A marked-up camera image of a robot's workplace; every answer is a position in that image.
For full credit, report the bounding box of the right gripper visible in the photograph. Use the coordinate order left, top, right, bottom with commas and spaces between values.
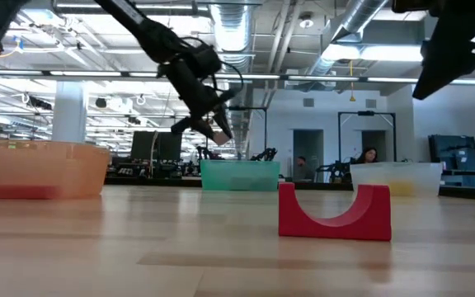
392, 0, 475, 101

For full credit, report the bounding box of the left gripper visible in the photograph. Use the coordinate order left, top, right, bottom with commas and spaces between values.
160, 61, 237, 141

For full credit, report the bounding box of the red arch block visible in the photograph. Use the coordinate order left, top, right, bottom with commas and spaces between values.
278, 182, 393, 242

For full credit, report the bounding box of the black computer monitor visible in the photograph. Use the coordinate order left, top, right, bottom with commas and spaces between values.
157, 131, 183, 162
129, 130, 158, 162

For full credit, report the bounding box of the teal translucent plastic bin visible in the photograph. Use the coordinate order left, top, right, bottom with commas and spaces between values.
200, 159, 281, 192

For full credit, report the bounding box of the blue machine cabinet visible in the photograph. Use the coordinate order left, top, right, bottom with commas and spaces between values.
428, 134, 475, 189

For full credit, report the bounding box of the person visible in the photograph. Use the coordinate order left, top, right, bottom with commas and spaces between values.
294, 155, 310, 182
355, 147, 381, 165

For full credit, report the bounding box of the clear plastic bin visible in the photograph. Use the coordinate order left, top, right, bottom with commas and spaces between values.
349, 161, 444, 197

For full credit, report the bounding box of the white building column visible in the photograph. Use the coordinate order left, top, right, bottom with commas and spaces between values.
51, 80, 88, 144

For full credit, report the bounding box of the orange translucent plastic bin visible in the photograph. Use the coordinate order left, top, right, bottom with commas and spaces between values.
0, 139, 111, 200

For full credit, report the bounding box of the black metal stand frame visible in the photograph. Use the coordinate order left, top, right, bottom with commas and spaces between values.
337, 110, 397, 164
227, 106, 269, 162

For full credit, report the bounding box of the silver ceiling air duct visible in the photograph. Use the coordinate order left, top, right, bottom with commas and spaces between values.
209, 0, 256, 72
303, 0, 389, 83

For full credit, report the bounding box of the yellow hanging cord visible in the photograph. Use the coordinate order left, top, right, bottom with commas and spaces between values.
348, 59, 356, 103

